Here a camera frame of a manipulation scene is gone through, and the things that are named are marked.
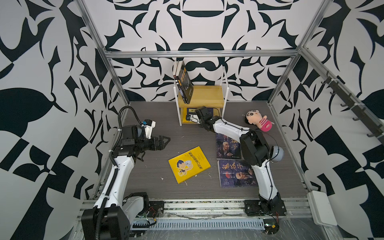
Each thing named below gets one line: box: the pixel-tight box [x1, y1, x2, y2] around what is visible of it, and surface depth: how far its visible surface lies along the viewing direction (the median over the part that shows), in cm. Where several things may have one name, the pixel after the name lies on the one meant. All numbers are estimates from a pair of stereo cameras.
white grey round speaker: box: [271, 146, 284, 164], surface depth 87 cm
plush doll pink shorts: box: [245, 109, 275, 132], surface depth 104 cm
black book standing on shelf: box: [173, 60, 189, 105], surface depth 83 cm
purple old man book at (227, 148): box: [216, 133, 242, 160], surface depth 95 cm
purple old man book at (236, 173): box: [217, 160, 259, 188], surface depth 85 cm
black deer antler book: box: [173, 60, 194, 104], surface depth 86 cm
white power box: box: [306, 190, 338, 227], surface depth 73 cm
